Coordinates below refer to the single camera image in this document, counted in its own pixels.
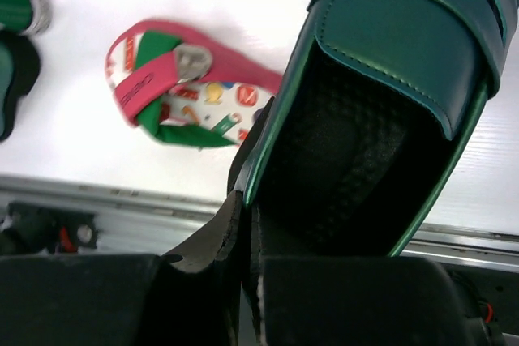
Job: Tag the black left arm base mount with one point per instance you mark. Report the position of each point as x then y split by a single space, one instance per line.
30 228

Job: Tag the green loafer shoe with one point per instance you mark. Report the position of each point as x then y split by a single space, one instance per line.
376 106
20 69

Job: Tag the aluminium table edge rail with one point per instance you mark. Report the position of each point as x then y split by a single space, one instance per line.
136 220

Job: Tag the pink flip-flop with letters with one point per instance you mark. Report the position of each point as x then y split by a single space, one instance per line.
184 88

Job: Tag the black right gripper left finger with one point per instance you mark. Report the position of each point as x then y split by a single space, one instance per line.
185 293

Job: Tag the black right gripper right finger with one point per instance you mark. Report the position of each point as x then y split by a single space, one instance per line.
315 284

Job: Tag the green canvas sneaker flat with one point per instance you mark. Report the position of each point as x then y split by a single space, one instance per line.
26 17

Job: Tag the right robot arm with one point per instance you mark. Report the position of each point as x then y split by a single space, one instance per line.
58 289

